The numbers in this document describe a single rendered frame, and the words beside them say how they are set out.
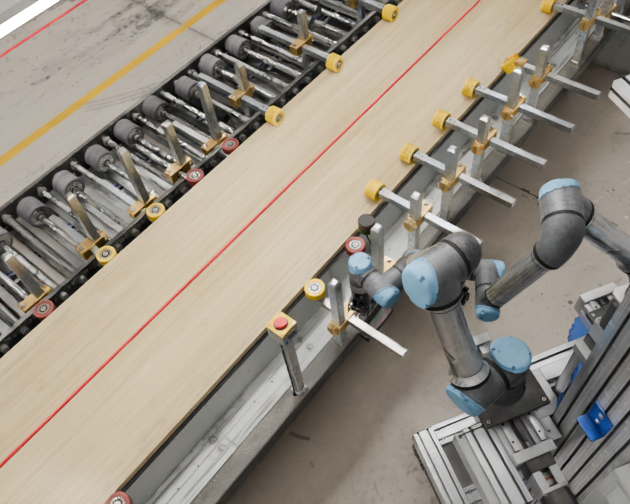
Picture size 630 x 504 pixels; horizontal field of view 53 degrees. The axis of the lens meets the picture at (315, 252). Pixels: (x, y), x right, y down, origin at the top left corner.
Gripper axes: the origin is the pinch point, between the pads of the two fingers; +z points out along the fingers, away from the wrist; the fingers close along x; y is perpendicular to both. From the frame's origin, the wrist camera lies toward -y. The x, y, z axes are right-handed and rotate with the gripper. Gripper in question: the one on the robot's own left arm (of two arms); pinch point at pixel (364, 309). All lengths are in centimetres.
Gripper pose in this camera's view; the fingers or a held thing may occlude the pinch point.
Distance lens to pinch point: 231.2
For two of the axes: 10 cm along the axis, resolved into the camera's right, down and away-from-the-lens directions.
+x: 9.4, 2.2, -2.6
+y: -3.3, 7.9, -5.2
